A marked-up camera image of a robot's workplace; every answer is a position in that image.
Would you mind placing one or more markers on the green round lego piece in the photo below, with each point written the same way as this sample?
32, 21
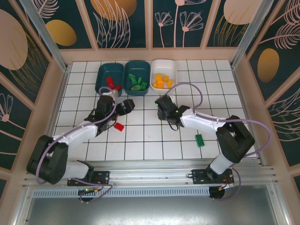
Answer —
138, 88

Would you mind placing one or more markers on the orange lego brick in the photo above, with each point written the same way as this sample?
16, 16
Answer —
158, 77

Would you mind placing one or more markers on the long green lego brick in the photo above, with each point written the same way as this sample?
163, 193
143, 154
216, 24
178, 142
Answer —
200, 140

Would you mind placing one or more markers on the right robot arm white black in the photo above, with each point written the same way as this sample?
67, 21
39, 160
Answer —
236, 140

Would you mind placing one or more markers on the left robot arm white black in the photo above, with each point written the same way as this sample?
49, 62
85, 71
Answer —
47, 161

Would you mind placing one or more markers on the teal plastic container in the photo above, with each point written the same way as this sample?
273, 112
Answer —
138, 68
103, 75

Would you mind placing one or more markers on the white plastic container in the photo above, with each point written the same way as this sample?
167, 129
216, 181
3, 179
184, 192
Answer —
164, 68

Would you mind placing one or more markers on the grey metal sheet panel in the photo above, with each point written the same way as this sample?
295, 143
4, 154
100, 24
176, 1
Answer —
150, 211

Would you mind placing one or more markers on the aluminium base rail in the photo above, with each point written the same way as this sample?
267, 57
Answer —
152, 173

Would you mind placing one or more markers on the aluminium frame post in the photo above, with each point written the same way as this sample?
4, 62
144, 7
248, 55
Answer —
48, 37
252, 32

